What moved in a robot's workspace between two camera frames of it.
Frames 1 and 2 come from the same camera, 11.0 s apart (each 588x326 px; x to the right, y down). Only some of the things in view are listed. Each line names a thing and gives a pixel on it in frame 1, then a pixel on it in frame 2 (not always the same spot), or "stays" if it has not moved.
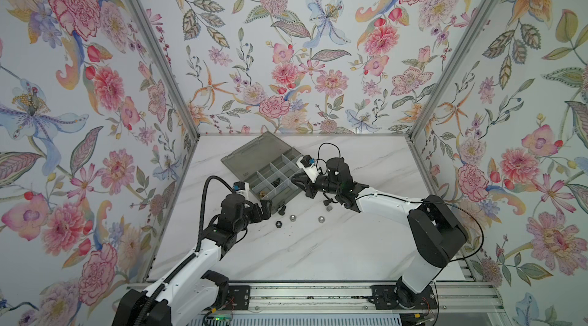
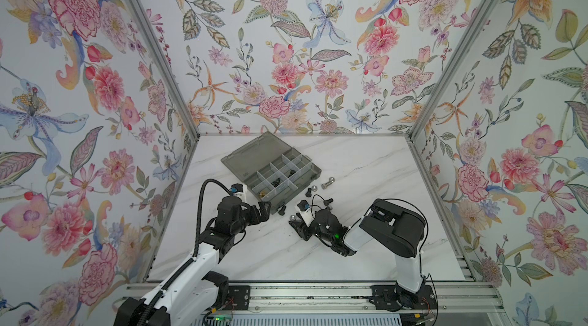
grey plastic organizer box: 266,164 stays
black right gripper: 308,186 -> 301,229
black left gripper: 266,211 stays
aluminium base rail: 454,296 stays
